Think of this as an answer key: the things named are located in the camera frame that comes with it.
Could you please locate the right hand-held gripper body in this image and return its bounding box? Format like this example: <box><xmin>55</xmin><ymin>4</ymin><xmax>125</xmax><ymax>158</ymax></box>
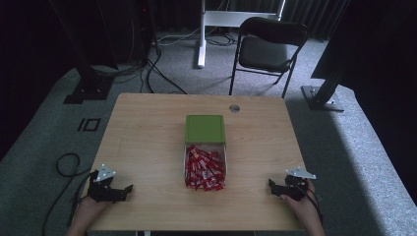
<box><xmin>283</xmin><ymin>166</ymin><xmax>318</xmax><ymax>202</ymax></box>

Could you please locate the pile of red packets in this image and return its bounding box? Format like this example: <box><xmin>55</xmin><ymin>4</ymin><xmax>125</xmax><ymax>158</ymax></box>
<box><xmin>184</xmin><ymin>145</ymin><xmax>227</xmax><ymax>193</ymax></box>

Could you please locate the black folding chair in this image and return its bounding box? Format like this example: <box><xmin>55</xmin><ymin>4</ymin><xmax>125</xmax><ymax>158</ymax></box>
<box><xmin>228</xmin><ymin>16</ymin><xmax>310</xmax><ymax>99</ymax></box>

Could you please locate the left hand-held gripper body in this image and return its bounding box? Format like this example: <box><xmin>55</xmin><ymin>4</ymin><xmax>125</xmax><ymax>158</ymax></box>
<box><xmin>88</xmin><ymin>163</ymin><xmax>117</xmax><ymax>204</ymax></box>

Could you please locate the white desk frame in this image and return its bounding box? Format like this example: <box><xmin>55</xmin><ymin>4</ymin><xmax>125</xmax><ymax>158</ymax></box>
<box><xmin>196</xmin><ymin>0</ymin><xmax>287</xmax><ymax>69</ymax></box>

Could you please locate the person's left hand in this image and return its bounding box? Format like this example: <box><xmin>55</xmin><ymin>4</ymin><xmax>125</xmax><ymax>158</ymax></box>
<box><xmin>76</xmin><ymin>196</ymin><xmax>112</xmax><ymax>220</ymax></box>

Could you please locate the black floor cable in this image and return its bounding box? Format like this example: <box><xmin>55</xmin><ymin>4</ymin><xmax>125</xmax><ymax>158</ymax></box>
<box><xmin>139</xmin><ymin>48</ymin><xmax>189</xmax><ymax>96</ymax></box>

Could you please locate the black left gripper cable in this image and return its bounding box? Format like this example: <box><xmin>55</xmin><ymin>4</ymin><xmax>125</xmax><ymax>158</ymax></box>
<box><xmin>41</xmin><ymin>152</ymin><xmax>96</xmax><ymax>236</ymax></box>

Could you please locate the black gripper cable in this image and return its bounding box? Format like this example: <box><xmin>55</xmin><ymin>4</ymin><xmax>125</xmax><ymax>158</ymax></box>
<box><xmin>41</xmin><ymin>152</ymin><xmax>96</xmax><ymax>236</ymax></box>
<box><xmin>293</xmin><ymin>181</ymin><xmax>325</xmax><ymax>227</ymax></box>

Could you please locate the black metal stand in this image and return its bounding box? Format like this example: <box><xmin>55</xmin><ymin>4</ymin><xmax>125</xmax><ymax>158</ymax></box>
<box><xmin>300</xmin><ymin>0</ymin><xmax>352</xmax><ymax>113</ymax></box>
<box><xmin>48</xmin><ymin>0</ymin><xmax>120</xmax><ymax>105</ymax></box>

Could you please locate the bundle of floor cables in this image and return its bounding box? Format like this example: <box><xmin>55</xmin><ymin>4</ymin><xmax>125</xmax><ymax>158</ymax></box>
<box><xmin>156</xmin><ymin>28</ymin><xmax>238</xmax><ymax>47</ymax></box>

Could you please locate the green box lid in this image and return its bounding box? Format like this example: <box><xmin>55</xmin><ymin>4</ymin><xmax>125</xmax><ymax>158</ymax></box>
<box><xmin>184</xmin><ymin>114</ymin><xmax>227</xmax><ymax>145</ymax></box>

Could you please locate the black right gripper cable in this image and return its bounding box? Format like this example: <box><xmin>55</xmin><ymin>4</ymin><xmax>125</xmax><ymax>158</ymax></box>
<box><xmin>293</xmin><ymin>181</ymin><xmax>325</xmax><ymax>227</ymax></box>

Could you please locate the white drawer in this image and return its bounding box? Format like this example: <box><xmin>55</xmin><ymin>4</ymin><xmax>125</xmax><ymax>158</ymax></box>
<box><xmin>182</xmin><ymin>142</ymin><xmax>228</xmax><ymax>191</ymax></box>

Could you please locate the person's right hand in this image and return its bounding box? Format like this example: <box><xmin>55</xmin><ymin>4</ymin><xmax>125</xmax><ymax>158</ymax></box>
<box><xmin>279</xmin><ymin>178</ymin><xmax>319</xmax><ymax>227</ymax></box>

